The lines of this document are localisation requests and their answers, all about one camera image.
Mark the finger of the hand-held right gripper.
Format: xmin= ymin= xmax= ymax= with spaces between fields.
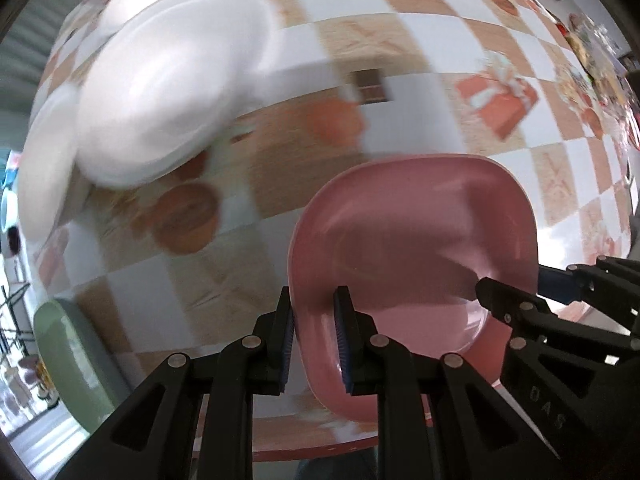
xmin=474 ymin=277 xmax=640 ymax=377
xmin=537 ymin=254 xmax=640 ymax=342

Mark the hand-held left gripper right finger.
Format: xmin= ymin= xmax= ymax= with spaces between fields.
xmin=333 ymin=286 xmax=571 ymax=480

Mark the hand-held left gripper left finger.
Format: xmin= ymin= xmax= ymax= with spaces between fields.
xmin=57 ymin=286 xmax=297 ymax=480

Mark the pink square plate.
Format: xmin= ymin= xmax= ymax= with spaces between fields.
xmin=287 ymin=154 xmax=541 ymax=423

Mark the white bowl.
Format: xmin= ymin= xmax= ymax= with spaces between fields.
xmin=75 ymin=7 xmax=244 ymax=191
xmin=102 ymin=0 xmax=275 ymax=78

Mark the green plate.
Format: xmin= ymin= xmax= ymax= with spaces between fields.
xmin=32 ymin=299 xmax=132 ymax=435

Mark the checkered printed tablecloth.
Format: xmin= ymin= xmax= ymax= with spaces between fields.
xmin=30 ymin=0 xmax=640 ymax=463

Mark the black folding rack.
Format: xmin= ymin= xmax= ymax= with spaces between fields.
xmin=0 ymin=284 xmax=32 ymax=348

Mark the white plate at left edge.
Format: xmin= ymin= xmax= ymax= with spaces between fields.
xmin=16 ymin=84 xmax=83 ymax=243

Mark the light blue basin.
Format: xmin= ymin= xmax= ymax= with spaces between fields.
xmin=0 ymin=187 xmax=17 ymax=233

